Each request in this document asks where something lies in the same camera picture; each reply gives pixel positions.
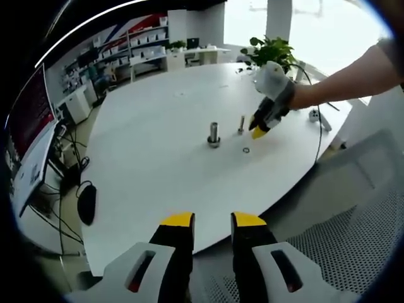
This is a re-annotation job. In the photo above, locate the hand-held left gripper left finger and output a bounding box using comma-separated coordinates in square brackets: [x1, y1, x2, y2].
[66, 211, 196, 303]

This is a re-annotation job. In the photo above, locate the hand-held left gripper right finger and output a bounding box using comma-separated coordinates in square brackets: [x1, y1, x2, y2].
[230, 211, 348, 303]

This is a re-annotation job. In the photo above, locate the large metal threaded stud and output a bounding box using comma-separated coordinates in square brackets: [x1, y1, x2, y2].
[206, 121, 222, 148]

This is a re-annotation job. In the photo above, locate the person's right hand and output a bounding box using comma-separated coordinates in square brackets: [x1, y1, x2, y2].
[288, 82, 316, 112]

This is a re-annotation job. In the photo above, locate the green plant in white pot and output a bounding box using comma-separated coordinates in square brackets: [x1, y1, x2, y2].
[240, 36, 299, 76]

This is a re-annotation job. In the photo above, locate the white handheld controller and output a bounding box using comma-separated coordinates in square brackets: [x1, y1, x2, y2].
[308, 106, 333, 133]

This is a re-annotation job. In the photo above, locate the long white desk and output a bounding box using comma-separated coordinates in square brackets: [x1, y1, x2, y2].
[129, 46, 233, 81]

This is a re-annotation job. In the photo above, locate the black oval object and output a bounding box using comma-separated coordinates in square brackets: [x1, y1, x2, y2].
[76, 182, 97, 227]

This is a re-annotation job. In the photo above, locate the grey mesh office chair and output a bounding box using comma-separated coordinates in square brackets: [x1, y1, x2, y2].
[192, 128, 404, 303]

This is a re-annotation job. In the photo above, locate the white shelving unit with boxes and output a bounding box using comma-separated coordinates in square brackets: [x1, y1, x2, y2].
[62, 17, 170, 80]

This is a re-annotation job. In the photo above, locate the wooden chair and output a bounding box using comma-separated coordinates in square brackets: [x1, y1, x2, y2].
[107, 64, 120, 85]

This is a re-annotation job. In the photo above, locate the white standing desk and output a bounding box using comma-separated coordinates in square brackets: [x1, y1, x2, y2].
[14, 121, 59, 218]

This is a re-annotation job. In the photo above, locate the white cabinet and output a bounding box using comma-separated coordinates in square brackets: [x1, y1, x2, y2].
[56, 84, 97, 124]

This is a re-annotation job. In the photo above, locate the long white ceiling light strip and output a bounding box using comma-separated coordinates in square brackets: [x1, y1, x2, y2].
[33, 0, 140, 68]

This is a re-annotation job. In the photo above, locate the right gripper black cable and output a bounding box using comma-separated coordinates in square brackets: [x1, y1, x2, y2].
[292, 62, 328, 162]

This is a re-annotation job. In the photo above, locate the bundle of black floor cables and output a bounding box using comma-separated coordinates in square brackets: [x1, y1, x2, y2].
[47, 126, 92, 253]

